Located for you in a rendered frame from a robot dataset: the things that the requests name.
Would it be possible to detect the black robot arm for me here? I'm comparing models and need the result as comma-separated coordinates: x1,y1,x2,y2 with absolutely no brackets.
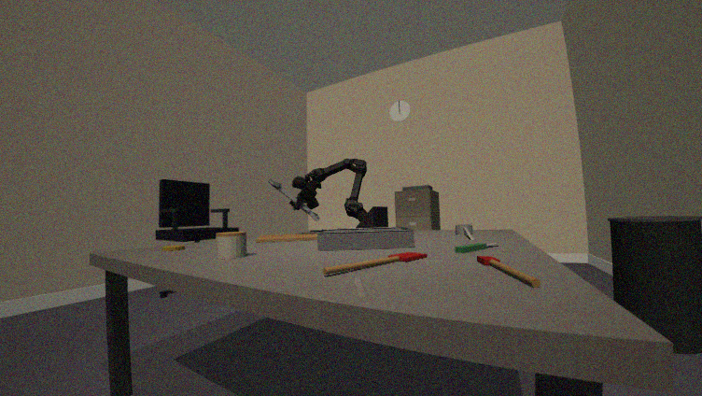
292,159,368,221

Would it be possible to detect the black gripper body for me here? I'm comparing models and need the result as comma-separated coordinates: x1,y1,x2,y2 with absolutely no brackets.
289,185,317,206

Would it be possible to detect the brown wooden board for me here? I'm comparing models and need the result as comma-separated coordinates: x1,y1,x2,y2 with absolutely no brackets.
257,233,317,243

